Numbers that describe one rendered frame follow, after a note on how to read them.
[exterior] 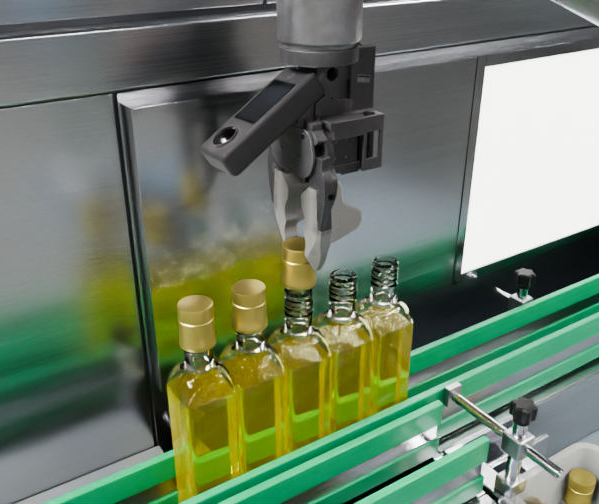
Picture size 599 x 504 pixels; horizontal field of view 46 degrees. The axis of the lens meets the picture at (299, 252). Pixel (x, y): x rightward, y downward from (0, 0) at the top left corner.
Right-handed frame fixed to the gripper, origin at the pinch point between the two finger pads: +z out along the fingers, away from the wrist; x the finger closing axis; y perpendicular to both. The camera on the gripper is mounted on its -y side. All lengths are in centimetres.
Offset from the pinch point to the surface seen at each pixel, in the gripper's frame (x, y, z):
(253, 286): -0.1, -5.4, 2.3
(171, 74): 12.8, -6.7, -16.1
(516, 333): 3.6, 41.0, 26.3
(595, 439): -7, 50, 43
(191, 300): 0.7, -11.6, 2.3
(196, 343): -1.4, -12.3, 5.6
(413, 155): 12.0, 25.5, -2.0
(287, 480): -6.3, -5.5, 22.3
